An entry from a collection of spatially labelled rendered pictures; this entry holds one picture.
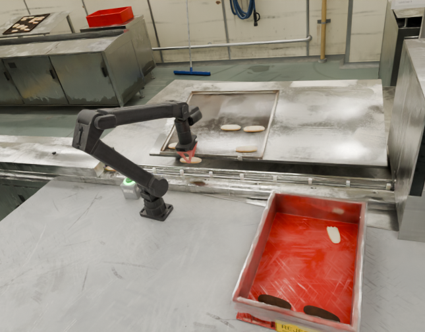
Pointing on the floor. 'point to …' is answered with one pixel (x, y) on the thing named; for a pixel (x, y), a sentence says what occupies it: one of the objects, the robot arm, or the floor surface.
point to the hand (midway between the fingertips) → (190, 159)
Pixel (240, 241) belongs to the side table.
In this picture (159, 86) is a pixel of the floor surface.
